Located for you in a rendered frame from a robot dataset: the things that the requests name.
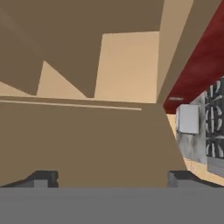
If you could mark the dark red panel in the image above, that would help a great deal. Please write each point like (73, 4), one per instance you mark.
(198, 64)

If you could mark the brown cabinet door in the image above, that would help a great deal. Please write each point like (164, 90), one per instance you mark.
(87, 145)

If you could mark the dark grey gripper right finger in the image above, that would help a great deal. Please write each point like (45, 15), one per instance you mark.
(182, 178)

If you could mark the steel hob with black grates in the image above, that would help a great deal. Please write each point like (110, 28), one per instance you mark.
(215, 122)

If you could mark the white box appliance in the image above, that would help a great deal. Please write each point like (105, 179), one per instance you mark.
(188, 118)

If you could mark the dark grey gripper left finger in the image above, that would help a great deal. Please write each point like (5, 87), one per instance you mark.
(43, 178)

